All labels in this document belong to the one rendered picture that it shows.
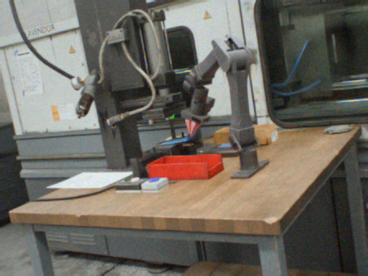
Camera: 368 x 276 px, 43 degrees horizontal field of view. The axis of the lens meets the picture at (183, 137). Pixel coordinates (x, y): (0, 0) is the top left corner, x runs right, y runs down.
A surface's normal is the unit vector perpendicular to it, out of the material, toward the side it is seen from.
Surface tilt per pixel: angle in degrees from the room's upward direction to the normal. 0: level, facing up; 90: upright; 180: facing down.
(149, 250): 90
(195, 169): 90
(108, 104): 90
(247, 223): 90
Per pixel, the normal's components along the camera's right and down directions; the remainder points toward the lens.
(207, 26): -0.55, 0.23
